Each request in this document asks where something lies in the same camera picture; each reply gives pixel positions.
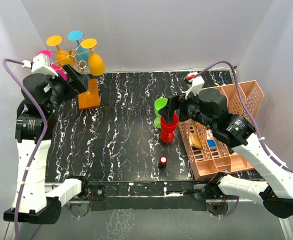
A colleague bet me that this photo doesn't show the yellow book in organizer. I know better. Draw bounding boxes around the yellow book in organizer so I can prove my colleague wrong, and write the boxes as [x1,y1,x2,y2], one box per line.
[189,132,203,150]

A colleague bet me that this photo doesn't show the orange wine glass right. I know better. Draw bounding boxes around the orange wine glass right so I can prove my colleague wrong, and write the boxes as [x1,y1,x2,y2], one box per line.
[80,38,106,76]

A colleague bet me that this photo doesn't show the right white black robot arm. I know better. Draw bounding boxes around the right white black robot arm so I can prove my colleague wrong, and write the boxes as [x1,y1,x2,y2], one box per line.
[158,88,293,219]

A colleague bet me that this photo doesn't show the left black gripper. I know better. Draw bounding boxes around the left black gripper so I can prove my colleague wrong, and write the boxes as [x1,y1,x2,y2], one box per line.
[46,63,89,113]

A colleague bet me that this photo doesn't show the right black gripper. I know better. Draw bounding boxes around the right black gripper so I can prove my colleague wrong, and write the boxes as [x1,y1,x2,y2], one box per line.
[158,86,216,130]

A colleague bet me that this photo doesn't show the red wine glass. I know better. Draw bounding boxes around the red wine glass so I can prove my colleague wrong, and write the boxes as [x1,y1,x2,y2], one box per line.
[159,113,179,143]

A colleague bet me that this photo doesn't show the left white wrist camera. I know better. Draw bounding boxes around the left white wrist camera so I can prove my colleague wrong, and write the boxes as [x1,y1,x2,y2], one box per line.
[22,53,58,77]

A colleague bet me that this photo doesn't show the green wine glass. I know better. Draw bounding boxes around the green wine glass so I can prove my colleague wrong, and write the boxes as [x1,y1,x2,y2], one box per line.
[154,97,168,129]

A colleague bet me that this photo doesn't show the magenta wine glass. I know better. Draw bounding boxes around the magenta wine glass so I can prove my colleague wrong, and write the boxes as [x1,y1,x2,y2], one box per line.
[36,50,67,81]

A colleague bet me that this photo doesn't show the red black push button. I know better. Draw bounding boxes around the red black push button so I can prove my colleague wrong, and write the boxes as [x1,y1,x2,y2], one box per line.
[158,156,168,170]

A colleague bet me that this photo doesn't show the gold wire glass rack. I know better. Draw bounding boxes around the gold wire glass rack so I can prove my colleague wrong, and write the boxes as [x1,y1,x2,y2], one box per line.
[50,48,88,74]

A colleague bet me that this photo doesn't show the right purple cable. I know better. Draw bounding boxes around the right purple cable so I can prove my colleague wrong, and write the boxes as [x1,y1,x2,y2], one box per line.
[193,60,293,222]

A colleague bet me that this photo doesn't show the orange wooden rack base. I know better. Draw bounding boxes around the orange wooden rack base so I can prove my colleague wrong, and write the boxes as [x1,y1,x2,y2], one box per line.
[78,78,101,111]

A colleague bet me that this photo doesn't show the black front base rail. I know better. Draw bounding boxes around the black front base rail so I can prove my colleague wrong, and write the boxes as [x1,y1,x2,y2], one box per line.
[81,180,227,212]

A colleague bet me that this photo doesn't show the teal wine glass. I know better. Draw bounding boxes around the teal wine glass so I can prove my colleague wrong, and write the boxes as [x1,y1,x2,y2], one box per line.
[67,30,90,63]

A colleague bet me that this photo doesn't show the orange wine glass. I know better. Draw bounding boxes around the orange wine glass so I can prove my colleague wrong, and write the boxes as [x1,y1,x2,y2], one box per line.
[80,38,106,76]
[46,35,74,68]

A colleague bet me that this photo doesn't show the pink plastic file organizer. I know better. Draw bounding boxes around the pink plastic file organizer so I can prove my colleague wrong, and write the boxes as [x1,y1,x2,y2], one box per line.
[178,80,264,181]

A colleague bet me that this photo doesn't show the blue white box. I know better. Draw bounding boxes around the blue white box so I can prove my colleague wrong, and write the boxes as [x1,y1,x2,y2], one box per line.
[206,129,217,151]

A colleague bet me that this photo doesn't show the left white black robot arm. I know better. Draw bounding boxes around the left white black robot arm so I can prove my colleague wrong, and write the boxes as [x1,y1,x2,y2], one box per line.
[3,64,90,225]

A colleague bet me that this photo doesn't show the orange wine glass left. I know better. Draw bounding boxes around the orange wine glass left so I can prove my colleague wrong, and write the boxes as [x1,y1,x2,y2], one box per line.
[46,35,74,68]

